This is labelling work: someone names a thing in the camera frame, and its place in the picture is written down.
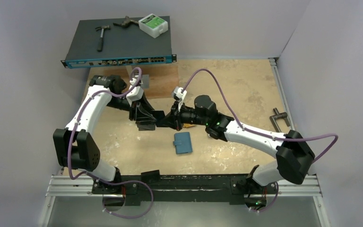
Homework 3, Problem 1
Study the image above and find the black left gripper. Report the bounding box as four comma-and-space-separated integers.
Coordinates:
106, 91, 158, 121

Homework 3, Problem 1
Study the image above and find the orange credit card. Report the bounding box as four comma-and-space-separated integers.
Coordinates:
183, 123, 196, 128

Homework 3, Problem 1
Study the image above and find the blue leather card holder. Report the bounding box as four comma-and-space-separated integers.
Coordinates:
173, 132, 193, 155

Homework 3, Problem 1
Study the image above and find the black credit card stack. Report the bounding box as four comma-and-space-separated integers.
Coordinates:
136, 121, 156, 131

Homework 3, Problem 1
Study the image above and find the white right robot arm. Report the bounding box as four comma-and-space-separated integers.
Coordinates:
157, 95, 315, 192

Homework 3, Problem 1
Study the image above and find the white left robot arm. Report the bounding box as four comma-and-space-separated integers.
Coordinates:
53, 68, 154, 193

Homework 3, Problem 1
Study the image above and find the brown wooden board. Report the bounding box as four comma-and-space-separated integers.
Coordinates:
106, 65, 181, 99

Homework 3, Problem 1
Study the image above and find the black block on base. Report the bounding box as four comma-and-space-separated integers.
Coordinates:
140, 170, 161, 184

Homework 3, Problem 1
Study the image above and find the white green plastic box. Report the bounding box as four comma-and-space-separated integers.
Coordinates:
138, 13, 171, 38

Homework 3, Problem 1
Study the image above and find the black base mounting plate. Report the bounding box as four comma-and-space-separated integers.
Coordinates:
92, 174, 277, 208

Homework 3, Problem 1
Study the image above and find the dark metal clamp tool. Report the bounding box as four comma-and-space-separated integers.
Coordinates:
113, 16, 139, 28

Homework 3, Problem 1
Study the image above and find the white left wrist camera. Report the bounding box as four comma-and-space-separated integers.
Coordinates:
126, 79, 144, 105

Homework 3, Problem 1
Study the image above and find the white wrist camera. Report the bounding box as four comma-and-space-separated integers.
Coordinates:
172, 87, 187, 102
126, 79, 144, 105

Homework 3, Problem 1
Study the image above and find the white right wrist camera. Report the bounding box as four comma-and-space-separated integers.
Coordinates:
172, 87, 187, 102

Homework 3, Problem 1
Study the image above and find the grey metal stand bracket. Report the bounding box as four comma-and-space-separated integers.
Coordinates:
140, 74, 149, 89

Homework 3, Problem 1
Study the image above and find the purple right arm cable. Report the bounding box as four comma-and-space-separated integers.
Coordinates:
181, 68, 339, 164

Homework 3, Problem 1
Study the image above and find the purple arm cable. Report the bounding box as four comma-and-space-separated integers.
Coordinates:
67, 67, 143, 182
181, 68, 339, 164

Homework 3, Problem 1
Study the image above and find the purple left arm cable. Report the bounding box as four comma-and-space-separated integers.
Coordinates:
67, 67, 143, 182

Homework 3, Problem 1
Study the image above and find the blue network switch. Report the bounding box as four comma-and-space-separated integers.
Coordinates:
61, 18, 177, 69

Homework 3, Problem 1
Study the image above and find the black handled hammer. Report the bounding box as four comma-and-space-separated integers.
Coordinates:
95, 25, 111, 52

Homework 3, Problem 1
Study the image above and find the grey metal pipe handle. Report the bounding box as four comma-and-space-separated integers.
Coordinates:
269, 108, 291, 132

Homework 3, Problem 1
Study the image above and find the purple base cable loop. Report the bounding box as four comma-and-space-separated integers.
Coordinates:
102, 180, 155, 220

